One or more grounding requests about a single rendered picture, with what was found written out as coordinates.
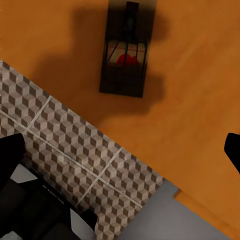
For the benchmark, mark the cabinet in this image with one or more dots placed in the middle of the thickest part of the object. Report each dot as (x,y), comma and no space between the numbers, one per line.
(191,94)

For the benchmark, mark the mousetrap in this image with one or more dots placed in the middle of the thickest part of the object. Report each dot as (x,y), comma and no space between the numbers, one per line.
(126,47)

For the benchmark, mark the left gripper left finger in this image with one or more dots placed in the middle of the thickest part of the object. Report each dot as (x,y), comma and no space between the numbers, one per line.
(12,150)

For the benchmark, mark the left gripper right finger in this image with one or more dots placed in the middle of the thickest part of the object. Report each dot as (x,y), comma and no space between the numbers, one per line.
(232,149)

